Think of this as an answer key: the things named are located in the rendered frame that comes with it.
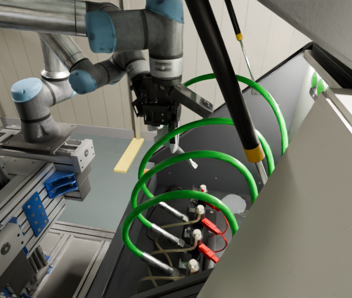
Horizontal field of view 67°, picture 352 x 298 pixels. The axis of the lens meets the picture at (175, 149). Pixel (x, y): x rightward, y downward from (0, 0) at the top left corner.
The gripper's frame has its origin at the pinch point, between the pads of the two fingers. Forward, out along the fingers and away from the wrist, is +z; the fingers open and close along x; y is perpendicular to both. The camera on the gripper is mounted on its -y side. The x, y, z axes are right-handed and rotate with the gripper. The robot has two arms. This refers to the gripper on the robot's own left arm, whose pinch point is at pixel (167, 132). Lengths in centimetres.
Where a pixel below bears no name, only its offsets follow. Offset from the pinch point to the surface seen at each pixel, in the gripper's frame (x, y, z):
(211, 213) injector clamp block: -6.6, 2.0, 29.0
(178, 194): 26.5, -24.3, 17.4
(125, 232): 29.8, -9.1, 20.9
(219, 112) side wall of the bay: -23.2, -4.7, -2.1
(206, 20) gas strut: 38, -48, 4
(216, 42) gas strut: 37, -48, 6
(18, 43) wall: -41, 200, -177
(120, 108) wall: -112, 173, -82
